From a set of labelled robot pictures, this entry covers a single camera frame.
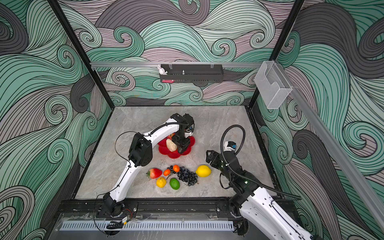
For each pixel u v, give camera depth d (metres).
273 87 0.76
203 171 0.83
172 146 0.92
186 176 0.80
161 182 0.78
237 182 0.52
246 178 0.51
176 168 0.81
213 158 0.67
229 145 0.66
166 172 0.83
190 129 0.88
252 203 0.48
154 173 0.81
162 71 0.85
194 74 0.95
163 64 0.93
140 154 0.62
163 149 0.94
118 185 0.63
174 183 0.79
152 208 0.75
